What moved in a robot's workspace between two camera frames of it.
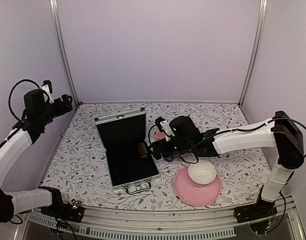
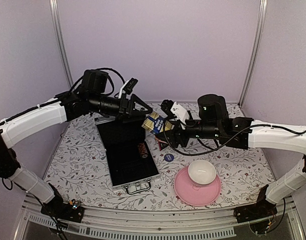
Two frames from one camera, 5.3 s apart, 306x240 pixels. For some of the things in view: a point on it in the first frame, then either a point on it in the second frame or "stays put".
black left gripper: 68,104 to 127,107
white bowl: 202,172 stays put
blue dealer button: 170,158 stays put
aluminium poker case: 121,135 stays put
